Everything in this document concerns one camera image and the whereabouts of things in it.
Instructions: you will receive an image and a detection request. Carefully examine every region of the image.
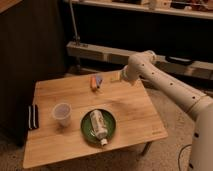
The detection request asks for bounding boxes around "orange pepper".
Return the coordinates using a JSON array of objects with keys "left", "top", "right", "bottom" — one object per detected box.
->
[{"left": 90, "top": 76, "right": 97, "bottom": 91}]

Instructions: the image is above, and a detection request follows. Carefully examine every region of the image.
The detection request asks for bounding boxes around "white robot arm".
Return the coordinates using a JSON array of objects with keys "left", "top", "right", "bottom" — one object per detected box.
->
[{"left": 118, "top": 50, "right": 213, "bottom": 171}]

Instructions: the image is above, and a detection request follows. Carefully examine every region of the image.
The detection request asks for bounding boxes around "translucent white cup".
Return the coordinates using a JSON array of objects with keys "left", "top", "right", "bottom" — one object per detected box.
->
[{"left": 52, "top": 103, "right": 72, "bottom": 127}]

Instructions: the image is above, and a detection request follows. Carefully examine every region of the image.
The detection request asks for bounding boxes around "white plastic bottle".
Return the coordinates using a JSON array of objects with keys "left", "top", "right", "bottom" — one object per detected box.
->
[{"left": 90, "top": 110, "right": 108, "bottom": 146}]

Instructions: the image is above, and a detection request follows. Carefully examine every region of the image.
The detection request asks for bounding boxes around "metal pole stand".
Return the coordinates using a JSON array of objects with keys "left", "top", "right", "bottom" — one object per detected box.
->
[{"left": 69, "top": 0, "right": 87, "bottom": 47}]

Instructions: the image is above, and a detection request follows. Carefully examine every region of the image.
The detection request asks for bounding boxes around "green plate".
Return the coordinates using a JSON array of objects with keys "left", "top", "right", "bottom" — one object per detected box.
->
[{"left": 80, "top": 109, "right": 116, "bottom": 145}]

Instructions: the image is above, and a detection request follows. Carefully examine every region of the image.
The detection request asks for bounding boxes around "wooden table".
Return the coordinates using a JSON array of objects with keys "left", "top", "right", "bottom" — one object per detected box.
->
[{"left": 23, "top": 71, "right": 168, "bottom": 168}]

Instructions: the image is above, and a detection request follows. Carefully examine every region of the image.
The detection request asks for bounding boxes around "metal table leg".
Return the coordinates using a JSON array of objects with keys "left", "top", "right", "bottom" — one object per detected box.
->
[{"left": 141, "top": 142, "right": 152, "bottom": 156}]

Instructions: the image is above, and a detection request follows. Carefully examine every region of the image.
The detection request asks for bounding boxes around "dark curtain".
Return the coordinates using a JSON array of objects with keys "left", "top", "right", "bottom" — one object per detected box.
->
[{"left": 0, "top": 0, "right": 66, "bottom": 146}]

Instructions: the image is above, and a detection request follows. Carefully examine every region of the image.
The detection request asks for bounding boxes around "wooden shelf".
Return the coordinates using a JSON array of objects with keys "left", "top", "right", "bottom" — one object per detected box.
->
[{"left": 63, "top": 0, "right": 213, "bottom": 20}]

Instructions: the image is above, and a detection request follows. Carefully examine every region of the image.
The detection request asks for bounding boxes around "black handle on rail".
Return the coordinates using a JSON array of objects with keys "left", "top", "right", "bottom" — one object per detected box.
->
[{"left": 165, "top": 56, "right": 195, "bottom": 66}]

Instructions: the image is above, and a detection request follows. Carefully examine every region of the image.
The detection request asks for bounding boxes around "long metal rail beam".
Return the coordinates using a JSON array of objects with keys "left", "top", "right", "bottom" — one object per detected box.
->
[{"left": 66, "top": 41, "right": 213, "bottom": 80}]

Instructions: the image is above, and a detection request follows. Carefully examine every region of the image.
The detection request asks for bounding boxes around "black floor cable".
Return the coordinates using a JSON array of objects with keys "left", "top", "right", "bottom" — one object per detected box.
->
[{"left": 177, "top": 143, "right": 193, "bottom": 171}]

